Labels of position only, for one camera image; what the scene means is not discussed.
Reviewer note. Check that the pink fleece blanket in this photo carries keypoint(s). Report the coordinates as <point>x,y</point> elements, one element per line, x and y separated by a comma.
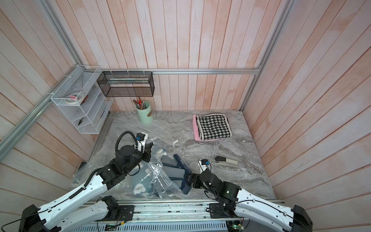
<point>196,131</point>

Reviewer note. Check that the black white houndstooth knit blanket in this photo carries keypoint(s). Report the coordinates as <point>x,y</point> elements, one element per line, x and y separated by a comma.
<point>213,126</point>

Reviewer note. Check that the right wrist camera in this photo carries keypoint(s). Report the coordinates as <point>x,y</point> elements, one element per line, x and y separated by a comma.
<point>204,165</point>

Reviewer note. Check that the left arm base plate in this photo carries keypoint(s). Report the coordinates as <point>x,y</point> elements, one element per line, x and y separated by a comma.
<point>121,213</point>

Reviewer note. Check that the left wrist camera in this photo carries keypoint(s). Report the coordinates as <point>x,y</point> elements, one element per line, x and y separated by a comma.
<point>141,138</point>

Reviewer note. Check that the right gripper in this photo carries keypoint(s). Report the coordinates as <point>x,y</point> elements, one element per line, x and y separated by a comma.
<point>198,177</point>

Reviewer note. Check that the grey black stapler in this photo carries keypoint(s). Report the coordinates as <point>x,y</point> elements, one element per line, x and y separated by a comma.
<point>225,161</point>

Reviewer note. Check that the black mesh wall basket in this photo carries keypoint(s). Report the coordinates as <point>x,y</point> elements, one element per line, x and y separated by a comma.
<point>126,84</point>

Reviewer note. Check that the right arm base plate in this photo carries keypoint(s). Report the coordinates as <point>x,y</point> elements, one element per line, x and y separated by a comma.
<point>219,210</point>

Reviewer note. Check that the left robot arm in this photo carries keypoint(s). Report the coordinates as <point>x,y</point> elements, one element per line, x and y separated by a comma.
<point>65,213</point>

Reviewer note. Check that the coloured pencils in cup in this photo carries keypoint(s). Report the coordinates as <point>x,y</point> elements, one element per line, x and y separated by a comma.
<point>139,103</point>

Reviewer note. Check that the teal blanket with white clouds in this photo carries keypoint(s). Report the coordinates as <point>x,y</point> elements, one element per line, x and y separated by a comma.
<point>150,178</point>

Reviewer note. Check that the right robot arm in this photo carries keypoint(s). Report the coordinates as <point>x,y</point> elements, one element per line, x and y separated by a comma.
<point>232,201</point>

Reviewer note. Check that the dark blue blanket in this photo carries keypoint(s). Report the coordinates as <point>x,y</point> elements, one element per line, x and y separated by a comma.
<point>178,172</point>

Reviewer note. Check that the white wire mesh shelf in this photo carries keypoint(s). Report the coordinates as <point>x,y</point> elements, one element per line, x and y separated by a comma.
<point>82,101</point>

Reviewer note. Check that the mint green pencil cup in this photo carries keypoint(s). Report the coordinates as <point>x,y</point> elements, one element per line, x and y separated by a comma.
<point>145,113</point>

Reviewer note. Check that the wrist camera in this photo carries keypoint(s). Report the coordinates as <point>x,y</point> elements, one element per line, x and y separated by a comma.
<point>141,138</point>
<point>204,165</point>

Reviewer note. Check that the tape roll on shelf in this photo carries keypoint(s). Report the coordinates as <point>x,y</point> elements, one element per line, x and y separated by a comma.
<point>75,98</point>

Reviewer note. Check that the clear plastic vacuum bag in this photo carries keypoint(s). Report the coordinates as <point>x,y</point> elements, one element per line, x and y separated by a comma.
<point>124,190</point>

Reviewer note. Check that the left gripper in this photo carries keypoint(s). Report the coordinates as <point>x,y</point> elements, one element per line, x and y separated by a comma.
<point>147,151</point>

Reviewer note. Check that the aluminium frame rail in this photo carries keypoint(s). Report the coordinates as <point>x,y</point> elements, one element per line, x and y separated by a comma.
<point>188,71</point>

